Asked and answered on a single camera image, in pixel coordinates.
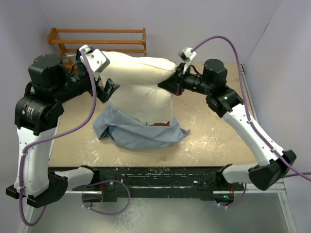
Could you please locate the blue pillowcase with yellow drawings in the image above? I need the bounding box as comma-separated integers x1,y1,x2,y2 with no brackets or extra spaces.
93,105,190,150

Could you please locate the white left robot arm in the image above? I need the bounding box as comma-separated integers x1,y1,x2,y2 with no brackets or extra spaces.
6,50,118,208

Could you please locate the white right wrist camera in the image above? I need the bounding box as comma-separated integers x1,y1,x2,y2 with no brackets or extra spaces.
178,47,197,74

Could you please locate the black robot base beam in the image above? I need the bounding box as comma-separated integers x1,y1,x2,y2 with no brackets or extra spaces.
74,166,243,202

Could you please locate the aluminium table edge rail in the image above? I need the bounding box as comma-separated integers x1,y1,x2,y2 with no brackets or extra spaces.
239,64,288,191

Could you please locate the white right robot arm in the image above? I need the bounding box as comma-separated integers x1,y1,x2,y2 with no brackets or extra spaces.
158,59,296,191

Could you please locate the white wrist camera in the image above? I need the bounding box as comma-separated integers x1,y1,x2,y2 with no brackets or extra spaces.
78,45,110,73
178,47,197,74

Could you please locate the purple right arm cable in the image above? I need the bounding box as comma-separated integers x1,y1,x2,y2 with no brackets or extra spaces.
193,35,311,182

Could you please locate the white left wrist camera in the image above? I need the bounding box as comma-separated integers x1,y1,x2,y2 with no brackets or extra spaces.
78,45,110,73

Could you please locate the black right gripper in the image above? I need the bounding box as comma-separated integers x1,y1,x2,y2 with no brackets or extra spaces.
158,63,212,97

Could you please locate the orange wooden shelf rack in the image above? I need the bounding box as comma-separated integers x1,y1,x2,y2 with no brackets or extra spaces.
48,28,147,70

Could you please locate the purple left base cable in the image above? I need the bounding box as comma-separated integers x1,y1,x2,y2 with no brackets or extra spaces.
81,179,132,216

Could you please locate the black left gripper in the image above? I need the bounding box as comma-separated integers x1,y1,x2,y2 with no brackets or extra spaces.
52,50,119,104

